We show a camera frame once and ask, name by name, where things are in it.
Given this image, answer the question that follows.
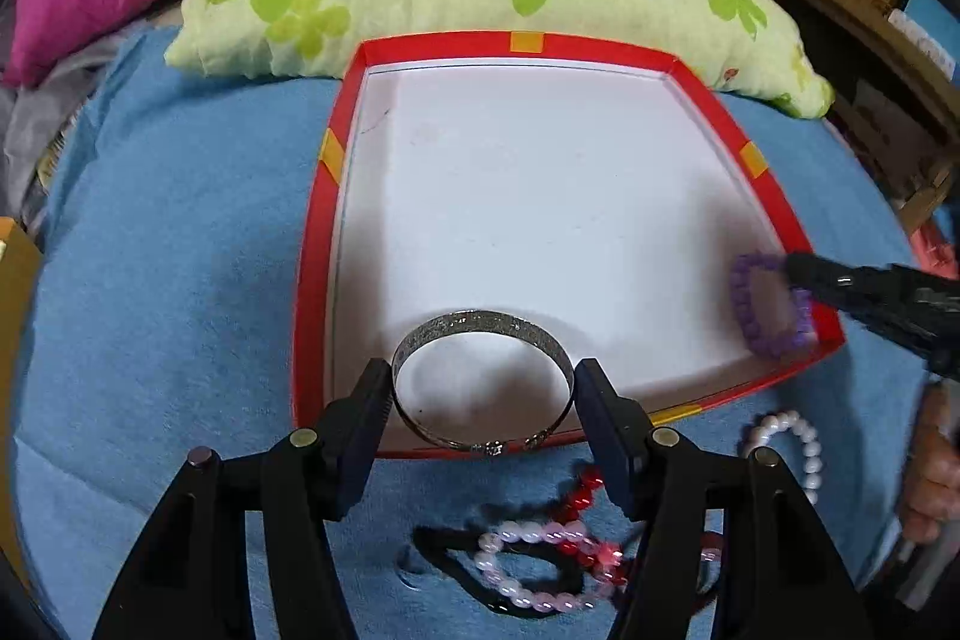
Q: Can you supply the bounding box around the black hair tie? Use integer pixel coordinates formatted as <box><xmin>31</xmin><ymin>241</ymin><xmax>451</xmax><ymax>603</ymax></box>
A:
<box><xmin>410</xmin><ymin>523</ymin><xmax>723</xmax><ymax>621</ymax></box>

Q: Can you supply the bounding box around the silver metal bangle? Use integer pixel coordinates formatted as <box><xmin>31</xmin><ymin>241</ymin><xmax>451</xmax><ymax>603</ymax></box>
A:
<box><xmin>391</xmin><ymin>310</ymin><xmax>574</xmax><ymax>456</ymax></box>

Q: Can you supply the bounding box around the person's right hand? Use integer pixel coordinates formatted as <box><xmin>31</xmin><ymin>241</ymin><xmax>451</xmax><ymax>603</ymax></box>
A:
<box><xmin>898</xmin><ymin>385</ymin><xmax>960</xmax><ymax>544</ymax></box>

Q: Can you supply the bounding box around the red bead bracelet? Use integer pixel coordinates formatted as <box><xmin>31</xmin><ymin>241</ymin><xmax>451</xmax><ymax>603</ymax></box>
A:
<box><xmin>551</xmin><ymin>464</ymin><xmax>724</xmax><ymax>593</ymax></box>

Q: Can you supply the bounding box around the purple bead bracelet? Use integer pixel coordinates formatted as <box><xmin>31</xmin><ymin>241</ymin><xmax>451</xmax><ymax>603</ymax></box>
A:
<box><xmin>728</xmin><ymin>251</ymin><xmax>820</xmax><ymax>361</ymax></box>

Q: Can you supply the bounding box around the red cardboard box tray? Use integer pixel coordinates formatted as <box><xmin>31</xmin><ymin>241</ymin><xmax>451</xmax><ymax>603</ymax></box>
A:
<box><xmin>291</xmin><ymin>32</ymin><xmax>844</xmax><ymax>425</ymax></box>

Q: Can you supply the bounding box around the blue blanket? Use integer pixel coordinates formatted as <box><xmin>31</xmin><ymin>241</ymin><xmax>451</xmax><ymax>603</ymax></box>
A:
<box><xmin>11</xmin><ymin>28</ymin><xmax>926</xmax><ymax>638</ymax></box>

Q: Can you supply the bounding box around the pink white bead bracelet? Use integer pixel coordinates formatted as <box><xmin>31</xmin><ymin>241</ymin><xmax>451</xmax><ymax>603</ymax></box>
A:
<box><xmin>472</xmin><ymin>518</ymin><xmax>625</xmax><ymax>616</ymax></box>

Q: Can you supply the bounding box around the grey bed sheet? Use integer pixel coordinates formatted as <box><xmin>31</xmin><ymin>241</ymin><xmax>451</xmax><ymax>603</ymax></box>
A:
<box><xmin>2</xmin><ymin>5</ymin><xmax>182</xmax><ymax>247</ymax></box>

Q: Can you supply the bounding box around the white pearl bead bracelet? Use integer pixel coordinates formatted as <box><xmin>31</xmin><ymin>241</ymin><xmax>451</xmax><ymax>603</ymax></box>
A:
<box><xmin>742</xmin><ymin>409</ymin><xmax>825</xmax><ymax>509</ymax></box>

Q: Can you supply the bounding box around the wooden shelf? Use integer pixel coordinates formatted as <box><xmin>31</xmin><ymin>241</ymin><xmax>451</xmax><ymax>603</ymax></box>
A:
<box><xmin>775</xmin><ymin>0</ymin><xmax>958</xmax><ymax>232</ymax></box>

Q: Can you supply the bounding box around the blue book box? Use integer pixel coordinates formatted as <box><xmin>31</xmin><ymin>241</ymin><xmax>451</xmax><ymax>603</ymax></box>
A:
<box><xmin>889</xmin><ymin>0</ymin><xmax>960</xmax><ymax>86</ymax></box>

